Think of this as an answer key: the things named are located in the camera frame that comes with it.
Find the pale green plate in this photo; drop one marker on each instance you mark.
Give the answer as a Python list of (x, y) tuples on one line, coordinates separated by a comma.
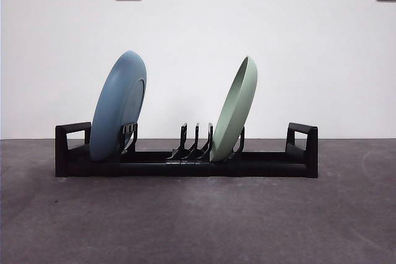
[(235, 115)]

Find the light blue plate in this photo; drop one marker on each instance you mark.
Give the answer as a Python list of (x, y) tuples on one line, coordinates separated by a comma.
[(114, 106)]

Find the black plate rack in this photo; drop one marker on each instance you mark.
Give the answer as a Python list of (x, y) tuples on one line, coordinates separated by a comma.
[(263, 168)]

